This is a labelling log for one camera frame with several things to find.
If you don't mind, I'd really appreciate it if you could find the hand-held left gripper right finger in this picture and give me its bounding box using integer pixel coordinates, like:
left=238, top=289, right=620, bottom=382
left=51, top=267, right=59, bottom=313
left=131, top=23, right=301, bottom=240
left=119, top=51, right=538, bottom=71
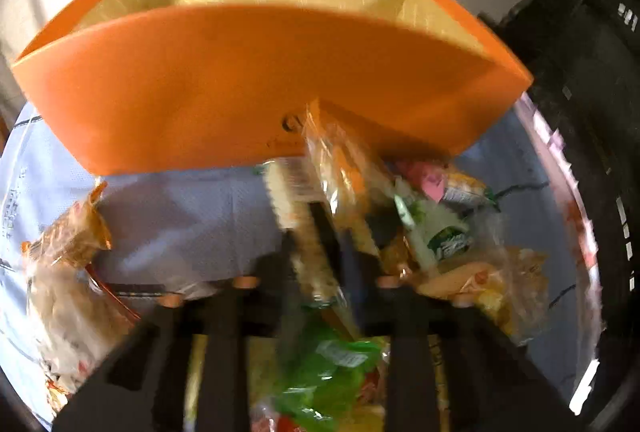
left=307, top=202, right=588, bottom=432

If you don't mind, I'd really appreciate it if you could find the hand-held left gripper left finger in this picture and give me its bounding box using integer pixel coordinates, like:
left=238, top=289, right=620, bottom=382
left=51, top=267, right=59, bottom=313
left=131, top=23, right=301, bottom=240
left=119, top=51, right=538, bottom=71
left=52, top=229, right=303, bottom=432

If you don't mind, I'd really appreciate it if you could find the clear cracker packet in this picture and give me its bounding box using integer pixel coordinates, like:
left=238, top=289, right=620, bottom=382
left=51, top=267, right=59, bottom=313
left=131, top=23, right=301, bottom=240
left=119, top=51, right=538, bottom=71
left=261, top=159, right=352, bottom=309

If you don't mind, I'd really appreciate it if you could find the orange cardboard box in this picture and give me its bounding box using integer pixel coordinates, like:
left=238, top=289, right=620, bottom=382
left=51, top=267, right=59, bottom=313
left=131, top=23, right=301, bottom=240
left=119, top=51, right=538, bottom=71
left=11, top=0, right=534, bottom=175

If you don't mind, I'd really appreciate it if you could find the clear orange-striped snack packet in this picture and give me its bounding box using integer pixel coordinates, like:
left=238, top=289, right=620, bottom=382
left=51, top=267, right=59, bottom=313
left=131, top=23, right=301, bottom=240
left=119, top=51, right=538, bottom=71
left=304, top=97, right=397, bottom=258

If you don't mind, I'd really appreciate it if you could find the light blue tablecloth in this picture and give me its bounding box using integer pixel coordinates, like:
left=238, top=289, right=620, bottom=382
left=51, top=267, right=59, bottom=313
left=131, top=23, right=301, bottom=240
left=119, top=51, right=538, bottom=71
left=0, top=102, right=607, bottom=432

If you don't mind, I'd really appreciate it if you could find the green and white snack packet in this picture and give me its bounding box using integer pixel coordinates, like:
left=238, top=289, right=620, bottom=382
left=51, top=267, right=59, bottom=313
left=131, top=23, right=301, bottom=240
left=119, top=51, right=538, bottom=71
left=394, top=192, right=473, bottom=264

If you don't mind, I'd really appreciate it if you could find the pink snack packet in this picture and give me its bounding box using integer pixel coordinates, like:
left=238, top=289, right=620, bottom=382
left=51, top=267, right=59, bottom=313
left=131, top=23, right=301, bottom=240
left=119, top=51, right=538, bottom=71
left=399, top=157, right=452, bottom=204

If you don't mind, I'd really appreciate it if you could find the bright green snack packet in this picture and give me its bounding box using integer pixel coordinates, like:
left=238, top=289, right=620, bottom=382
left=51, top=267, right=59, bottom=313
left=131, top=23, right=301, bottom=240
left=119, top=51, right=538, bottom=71
left=272, top=317, right=388, bottom=430

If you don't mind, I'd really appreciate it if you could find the orange sausage snack packet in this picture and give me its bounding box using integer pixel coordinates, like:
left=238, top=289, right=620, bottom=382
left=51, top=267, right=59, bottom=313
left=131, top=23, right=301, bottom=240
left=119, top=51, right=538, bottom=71
left=415, top=258, right=502, bottom=304

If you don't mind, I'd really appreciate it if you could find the yellow snack packet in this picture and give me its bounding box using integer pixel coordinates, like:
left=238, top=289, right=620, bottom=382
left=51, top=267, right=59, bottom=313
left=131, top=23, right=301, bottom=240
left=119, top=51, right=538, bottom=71
left=440, top=167, right=498, bottom=209

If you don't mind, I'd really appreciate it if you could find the clear yellow chip packet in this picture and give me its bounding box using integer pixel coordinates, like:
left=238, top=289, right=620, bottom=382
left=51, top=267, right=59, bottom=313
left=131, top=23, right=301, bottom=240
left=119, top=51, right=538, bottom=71
left=469, top=217, right=552, bottom=345

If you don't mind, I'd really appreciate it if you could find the clear orange-print snack packet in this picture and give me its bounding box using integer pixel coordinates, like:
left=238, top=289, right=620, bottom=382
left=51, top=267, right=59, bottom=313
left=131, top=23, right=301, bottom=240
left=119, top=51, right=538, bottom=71
left=20, top=182, right=143, bottom=408

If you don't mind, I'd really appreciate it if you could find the dark carved chair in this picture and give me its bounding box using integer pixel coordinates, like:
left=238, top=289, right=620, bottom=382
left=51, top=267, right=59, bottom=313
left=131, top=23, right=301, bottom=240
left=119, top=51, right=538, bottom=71
left=477, top=0, right=640, bottom=432

